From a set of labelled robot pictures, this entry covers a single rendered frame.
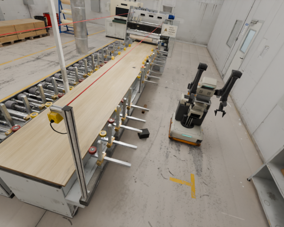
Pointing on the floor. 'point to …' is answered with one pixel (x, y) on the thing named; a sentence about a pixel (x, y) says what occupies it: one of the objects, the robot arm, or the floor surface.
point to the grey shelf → (276, 187)
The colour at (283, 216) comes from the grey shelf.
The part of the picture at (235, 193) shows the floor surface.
